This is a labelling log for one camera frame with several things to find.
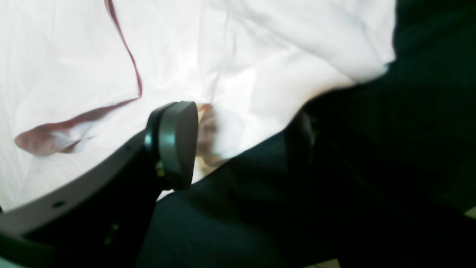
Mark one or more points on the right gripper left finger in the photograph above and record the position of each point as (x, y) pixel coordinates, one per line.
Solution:
(100, 220)

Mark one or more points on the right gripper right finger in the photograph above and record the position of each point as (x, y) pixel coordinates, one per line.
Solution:
(393, 189)

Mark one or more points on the pink T-shirt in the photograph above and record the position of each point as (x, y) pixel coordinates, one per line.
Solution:
(80, 77)

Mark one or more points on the black table cloth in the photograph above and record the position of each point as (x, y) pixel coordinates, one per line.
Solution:
(248, 212)

